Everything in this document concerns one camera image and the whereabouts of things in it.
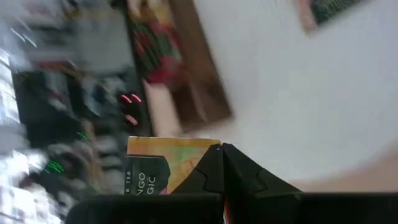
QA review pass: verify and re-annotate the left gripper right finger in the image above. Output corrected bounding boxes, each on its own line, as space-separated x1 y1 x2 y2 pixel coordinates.
222 142 398 224

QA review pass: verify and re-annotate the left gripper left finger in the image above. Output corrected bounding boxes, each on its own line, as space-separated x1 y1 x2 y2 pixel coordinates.
65 144 225 224

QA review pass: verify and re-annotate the wooden compartment tea box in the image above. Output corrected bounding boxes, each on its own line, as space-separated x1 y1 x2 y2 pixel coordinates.
124 0 234 133

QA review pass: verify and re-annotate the brown vanilla caramel tea packet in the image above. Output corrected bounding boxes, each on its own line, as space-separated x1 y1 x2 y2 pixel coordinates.
295 0 368 35

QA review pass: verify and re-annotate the white round placemat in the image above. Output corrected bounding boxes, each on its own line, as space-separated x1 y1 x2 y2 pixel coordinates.
192 0 398 184

